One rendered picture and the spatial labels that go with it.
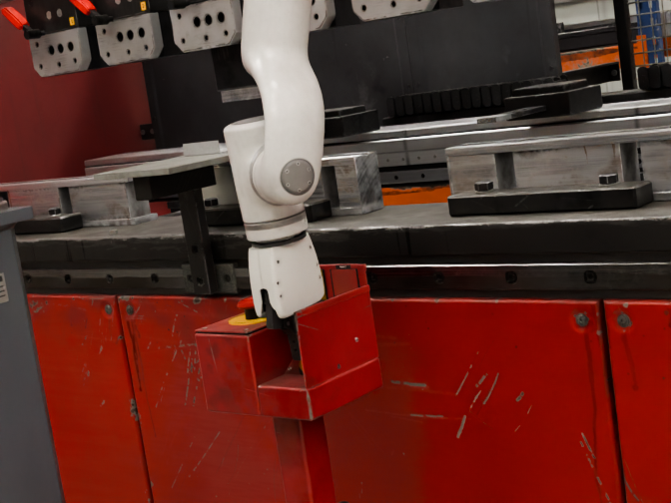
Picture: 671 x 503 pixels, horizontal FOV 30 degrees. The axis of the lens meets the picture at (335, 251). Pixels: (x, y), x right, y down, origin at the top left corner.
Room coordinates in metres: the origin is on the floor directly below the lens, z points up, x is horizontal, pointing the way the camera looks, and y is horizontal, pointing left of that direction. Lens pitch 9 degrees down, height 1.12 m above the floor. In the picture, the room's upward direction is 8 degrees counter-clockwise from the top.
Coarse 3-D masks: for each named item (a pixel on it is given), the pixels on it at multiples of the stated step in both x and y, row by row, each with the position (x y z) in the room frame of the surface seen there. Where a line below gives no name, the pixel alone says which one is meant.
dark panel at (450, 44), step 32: (512, 0) 2.40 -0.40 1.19; (544, 0) 2.35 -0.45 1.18; (320, 32) 2.71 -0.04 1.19; (352, 32) 2.65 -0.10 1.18; (384, 32) 2.60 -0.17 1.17; (416, 32) 2.55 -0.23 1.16; (448, 32) 2.50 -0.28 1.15; (480, 32) 2.45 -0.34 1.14; (512, 32) 2.40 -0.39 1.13; (544, 32) 2.36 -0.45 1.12; (160, 64) 3.04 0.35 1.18; (192, 64) 2.97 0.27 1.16; (320, 64) 2.72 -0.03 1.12; (352, 64) 2.66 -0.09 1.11; (384, 64) 2.61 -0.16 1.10; (416, 64) 2.55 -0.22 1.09; (448, 64) 2.51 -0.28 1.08; (480, 64) 2.46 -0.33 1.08; (512, 64) 2.41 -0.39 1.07; (544, 64) 2.36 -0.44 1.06; (160, 96) 3.06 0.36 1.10; (192, 96) 2.98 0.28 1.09; (352, 96) 2.67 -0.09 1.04; (384, 96) 2.62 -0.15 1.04; (160, 128) 3.06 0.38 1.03; (192, 128) 3.00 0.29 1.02; (224, 128) 2.93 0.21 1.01
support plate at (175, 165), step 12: (204, 156) 2.08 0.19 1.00; (216, 156) 2.03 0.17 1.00; (228, 156) 2.01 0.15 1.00; (132, 168) 2.04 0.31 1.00; (144, 168) 1.99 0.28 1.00; (156, 168) 1.95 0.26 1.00; (168, 168) 1.91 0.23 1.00; (180, 168) 1.93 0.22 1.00; (192, 168) 1.94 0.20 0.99; (96, 180) 2.02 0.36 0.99
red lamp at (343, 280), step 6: (336, 270) 1.75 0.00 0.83; (342, 270) 1.74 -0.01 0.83; (348, 270) 1.74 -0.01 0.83; (354, 270) 1.73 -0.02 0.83; (336, 276) 1.75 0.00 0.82; (342, 276) 1.74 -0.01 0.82; (348, 276) 1.74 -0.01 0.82; (354, 276) 1.73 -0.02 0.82; (336, 282) 1.75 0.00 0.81; (342, 282) 1.75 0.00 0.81; (348, 282) 1.74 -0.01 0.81; (354, 282) 1.73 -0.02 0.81; (336, 288) 1.75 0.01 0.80; (342, 288) 1.75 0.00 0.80; (348, 288) 1.74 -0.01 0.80; (354, 288) 1.73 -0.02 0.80; (336, 294) 1.76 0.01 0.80
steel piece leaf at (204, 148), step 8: (184, 144) 2.14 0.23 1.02; (192, 144) 2.12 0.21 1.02; (200, 144) 2.11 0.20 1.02; (208, 144) 2.10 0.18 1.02; (216, 144) 2.09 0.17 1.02; (184, 152) 2.14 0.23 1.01; (192, 152) 2.13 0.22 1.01; (200, 152) 2.11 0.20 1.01; (208, 152) 2.10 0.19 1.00; (216, 152) 2.09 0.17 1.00; (224, 152) 2.09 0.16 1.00
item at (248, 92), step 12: (216, 48) 2.19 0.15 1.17; (228, 48) 2.18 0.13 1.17; (240, 48) 2.16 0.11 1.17; (216, 60) 2.20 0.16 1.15; (228, 60) 2.18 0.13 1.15; (240, 60) 2.16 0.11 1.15; (216, 72) 2.20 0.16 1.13; (228, 72) 2.18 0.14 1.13; (240, 72) 2.16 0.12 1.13; (216, 84) 2.20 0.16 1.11; (228, 84) 2.18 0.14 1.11; (240, 84) 2.17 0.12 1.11; (252, 84) 2.15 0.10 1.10; (228, 96) 2.20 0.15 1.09; (240, 96) 2.18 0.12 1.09; (252, 96) 2.16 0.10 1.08
